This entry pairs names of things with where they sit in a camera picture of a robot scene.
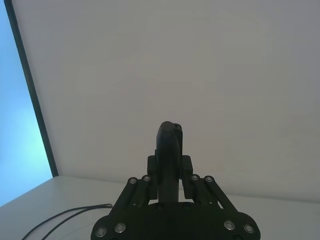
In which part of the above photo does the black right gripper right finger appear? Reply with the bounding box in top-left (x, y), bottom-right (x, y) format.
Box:
top-left (174, 122), bottom-right (262, 240)

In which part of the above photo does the black frame post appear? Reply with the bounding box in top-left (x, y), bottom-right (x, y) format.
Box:
top-left (5, 0), bottom-right (59, 177)

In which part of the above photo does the thin black cable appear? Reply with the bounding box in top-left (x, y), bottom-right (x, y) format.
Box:
top-left (41, 207), bottom-right (88, 240)
top-left (20, 203), bottom-right (113, 240)

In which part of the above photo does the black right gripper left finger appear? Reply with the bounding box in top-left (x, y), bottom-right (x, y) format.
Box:
top-left (91, 121), bottom-right (180, 240)

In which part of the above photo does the pale blue bright panel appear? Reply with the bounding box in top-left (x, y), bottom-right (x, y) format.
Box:
top-left (0, 0), bottom-right (54, 208)

